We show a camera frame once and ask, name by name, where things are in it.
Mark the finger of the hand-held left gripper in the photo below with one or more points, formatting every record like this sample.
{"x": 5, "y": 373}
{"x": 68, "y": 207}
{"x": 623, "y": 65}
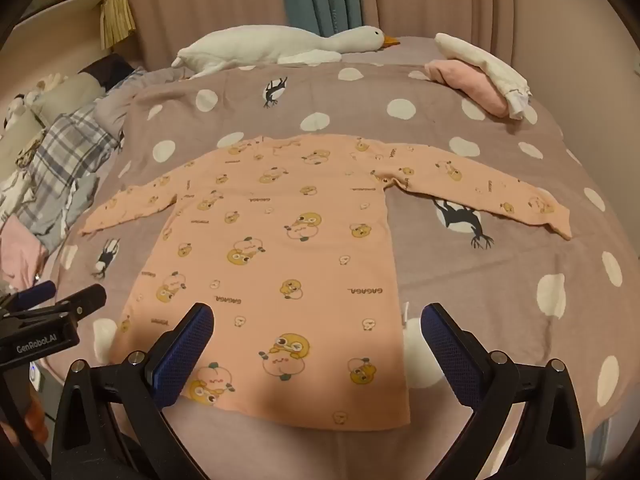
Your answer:
{"x": 35, "y": 294}
{"x": 85, "y": 300}

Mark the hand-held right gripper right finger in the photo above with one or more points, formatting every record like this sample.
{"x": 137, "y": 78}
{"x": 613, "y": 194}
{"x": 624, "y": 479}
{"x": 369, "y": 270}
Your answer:
{"x": 450, "y": 355}

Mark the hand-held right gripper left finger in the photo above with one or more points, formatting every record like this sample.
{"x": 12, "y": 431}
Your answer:
{"x": 185, "y": 355}

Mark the pink cartoon print shirt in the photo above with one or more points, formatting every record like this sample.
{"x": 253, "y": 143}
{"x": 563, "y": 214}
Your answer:
{"x": 300, "y": 260}

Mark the pink crumpled cloth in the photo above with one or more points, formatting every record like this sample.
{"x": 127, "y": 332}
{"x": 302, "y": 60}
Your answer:
{"x": 20, "y": 255}

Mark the plaid cloth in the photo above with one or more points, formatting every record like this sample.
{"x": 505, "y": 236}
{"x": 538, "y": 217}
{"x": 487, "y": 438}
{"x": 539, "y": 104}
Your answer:
{"x": 65, "y": 145}

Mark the grey pillow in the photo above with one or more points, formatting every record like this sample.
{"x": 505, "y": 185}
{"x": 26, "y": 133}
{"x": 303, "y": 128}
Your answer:
{"x": 70, "y": 92}

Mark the dark cloth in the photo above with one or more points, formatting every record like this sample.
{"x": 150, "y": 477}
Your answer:
{"x": 107, "y": 67}

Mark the polka dot blanket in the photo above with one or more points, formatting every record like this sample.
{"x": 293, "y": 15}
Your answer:
{"x": 350, "y": 110}

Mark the white shelf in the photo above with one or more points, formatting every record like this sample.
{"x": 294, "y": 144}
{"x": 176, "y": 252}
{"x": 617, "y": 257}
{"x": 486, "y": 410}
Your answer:
{"x": 50, "y": 25}

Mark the pink folded cloth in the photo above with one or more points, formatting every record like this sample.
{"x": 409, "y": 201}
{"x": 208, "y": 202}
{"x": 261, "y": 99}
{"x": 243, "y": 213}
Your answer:
{"x": 465, "y": 82}

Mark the yellow striped hanging cloth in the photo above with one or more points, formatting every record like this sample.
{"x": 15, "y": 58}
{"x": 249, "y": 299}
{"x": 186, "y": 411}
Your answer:
{"x": 117, "y": 17}

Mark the white folded cloth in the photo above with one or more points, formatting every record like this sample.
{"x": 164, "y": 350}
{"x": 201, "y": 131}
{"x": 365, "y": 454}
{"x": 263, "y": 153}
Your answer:
{"x": 480, "y": 57}

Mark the white goose plush toy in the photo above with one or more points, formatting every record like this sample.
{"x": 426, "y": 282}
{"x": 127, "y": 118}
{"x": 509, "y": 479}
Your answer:
{"x": 260, "y": 45}

